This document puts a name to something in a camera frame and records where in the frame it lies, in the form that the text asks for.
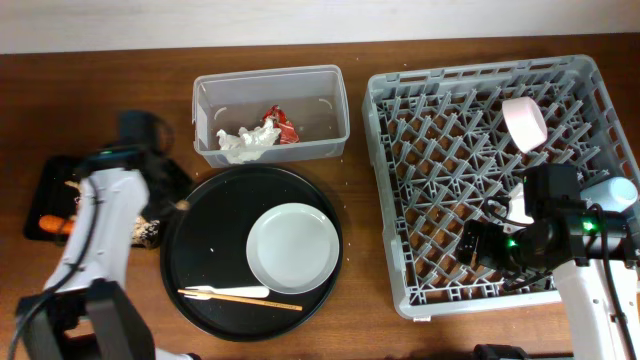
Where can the pile of rice and shells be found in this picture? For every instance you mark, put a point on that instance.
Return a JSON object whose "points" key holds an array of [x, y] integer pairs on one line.
{"points": [[145, 233]]}

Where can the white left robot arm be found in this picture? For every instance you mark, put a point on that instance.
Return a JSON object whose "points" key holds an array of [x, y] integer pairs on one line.
{"points": [[83, 311]]}

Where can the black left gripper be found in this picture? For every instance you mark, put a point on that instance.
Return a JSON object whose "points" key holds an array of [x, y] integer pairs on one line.
{"points": [[183, 174]]}

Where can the clear plastic bin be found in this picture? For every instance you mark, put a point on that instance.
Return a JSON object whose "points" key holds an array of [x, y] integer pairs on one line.
{"points": [[313, 98]]}

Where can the grey plate with food scraps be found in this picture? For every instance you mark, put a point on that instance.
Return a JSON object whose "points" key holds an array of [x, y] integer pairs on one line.
{"points": [[293, 248]]}

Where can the black rectangular tray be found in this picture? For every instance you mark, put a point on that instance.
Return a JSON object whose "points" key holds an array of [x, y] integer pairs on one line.
{"points": [[58, 194]]}

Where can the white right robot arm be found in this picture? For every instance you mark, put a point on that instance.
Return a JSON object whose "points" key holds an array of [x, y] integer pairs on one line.
{"points": [[590, 255]]}

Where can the wooden chopstick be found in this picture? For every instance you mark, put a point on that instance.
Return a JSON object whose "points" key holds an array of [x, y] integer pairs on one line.
{"points": [[237, 299]]}

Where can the orange carrot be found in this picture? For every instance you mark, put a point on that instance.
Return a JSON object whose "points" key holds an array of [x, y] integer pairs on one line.
{"points": [[56, 225]]}

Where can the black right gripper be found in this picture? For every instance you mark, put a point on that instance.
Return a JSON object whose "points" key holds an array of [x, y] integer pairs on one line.
{"points": [[485, 254]]}

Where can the round black serving tray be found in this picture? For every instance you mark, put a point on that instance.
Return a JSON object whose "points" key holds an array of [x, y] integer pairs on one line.
{"points": [[206, 245]]}

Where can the white plastic fork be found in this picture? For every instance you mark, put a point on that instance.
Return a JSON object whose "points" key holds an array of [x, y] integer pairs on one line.
{"points": [[258, 292]]}

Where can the pink bowl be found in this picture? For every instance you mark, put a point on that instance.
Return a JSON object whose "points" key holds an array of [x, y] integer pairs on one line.
{"points": [[525, 123]]}

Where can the red snack wrapper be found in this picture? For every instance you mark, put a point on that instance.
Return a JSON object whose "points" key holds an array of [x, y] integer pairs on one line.
{"points": [[277, 116]]}

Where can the white tissue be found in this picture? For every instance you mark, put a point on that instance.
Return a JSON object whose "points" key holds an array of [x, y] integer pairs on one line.
{"points": [[248, 145]]}

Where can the walnut shell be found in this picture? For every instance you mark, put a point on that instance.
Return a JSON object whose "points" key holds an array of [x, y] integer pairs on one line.
{"points": [[182, 205]]}

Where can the light blue cup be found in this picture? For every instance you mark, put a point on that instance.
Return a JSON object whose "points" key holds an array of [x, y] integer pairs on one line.
{"points": [[615, 194]]}

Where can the grey dishwasher rack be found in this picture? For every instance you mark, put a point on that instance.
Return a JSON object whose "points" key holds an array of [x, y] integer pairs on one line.
{"points": [[439, 146]]}

